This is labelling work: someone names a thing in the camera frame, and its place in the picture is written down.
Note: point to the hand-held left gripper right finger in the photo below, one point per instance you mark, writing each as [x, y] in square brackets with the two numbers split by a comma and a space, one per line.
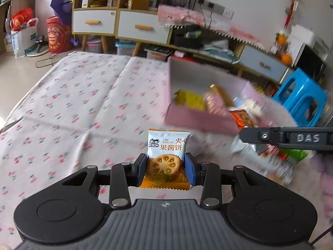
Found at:
[189, 169]

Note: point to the brown cardboard box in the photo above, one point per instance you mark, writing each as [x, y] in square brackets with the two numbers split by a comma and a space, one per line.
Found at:
[138, 4]

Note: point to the clear storage box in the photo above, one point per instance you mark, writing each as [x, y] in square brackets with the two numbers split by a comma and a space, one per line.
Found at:
[94, 46]
[126, 48]

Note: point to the blue plastic stool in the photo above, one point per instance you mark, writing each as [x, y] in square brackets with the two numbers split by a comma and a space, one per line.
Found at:
[299, 96]

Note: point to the pink fringed cloth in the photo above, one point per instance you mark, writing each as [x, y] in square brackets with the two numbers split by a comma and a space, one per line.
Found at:
[208, 20]

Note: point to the stack of papers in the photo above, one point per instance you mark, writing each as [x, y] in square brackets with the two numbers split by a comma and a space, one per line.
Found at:
[221, 53]

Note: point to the black bag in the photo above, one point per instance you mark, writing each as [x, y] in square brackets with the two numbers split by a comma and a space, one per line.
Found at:
[188, 37]

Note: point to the white foam box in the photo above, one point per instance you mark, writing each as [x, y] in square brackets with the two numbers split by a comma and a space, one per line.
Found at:
[301, 41]

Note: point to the green snack packet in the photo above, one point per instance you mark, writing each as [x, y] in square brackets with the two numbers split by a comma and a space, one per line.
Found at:
[295, 156]

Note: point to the red snack packet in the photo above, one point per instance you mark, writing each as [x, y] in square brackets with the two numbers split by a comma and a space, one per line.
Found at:
[271, 152]

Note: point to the yellow snack packet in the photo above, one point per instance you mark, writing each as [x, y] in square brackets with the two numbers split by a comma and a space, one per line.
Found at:
[190, 100]

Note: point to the white orange jam biscuit packet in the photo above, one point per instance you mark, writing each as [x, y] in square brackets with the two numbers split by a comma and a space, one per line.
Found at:
[166, 140]

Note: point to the red gift bag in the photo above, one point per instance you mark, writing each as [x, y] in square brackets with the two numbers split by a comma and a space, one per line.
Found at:
[22, 19]
[58, 36]

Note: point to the wall power sockets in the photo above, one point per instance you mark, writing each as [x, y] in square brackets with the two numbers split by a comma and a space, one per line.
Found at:
[214, 6]

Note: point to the black appliance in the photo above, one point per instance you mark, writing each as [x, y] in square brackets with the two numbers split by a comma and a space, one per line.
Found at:
[311, 63]

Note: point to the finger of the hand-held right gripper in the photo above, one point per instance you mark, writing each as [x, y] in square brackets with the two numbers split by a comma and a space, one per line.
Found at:
[260, 135]

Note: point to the white shopping bag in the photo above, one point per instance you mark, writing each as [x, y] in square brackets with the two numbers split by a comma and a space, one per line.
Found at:
[22, 43]

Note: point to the white cabinet drawer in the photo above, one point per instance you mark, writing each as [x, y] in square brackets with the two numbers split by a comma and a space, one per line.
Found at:
[143, 27]
[93, 22]
[262, 63]

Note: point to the person's right forearm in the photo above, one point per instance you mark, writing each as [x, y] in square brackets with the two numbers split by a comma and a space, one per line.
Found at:
[325, 187]

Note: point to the golden snack bar packet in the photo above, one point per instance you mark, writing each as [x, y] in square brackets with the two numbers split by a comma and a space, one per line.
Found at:
[221, 93]

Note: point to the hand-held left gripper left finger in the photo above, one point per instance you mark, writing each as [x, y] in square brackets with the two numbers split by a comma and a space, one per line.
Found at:
[141, 169]

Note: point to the pink cardboard box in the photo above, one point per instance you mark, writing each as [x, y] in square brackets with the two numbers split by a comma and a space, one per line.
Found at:
[192, 78]

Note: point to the long silver cookie packet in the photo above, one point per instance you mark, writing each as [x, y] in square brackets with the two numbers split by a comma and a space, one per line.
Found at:
[279, 172]

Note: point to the red hanging decoration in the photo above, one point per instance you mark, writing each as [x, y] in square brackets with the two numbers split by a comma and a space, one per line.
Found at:
[294, 2]

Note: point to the grey white snack packet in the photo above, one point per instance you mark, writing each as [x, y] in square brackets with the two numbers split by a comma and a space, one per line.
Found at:
[244, 147]

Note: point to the small blue white packet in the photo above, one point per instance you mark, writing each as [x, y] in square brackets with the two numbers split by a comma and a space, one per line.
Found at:
[237, 102]

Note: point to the pink printed snack packet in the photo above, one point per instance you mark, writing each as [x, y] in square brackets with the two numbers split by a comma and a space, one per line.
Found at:
[214, 105]

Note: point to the cherry print tablecloth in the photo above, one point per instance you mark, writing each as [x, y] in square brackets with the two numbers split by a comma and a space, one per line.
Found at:
[78, 109]

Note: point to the purple toy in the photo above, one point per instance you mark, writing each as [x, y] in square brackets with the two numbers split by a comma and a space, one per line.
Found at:
[61, 4]

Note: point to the wooden cabinet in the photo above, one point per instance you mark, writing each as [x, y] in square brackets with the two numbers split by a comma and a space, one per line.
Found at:
[145, 5]

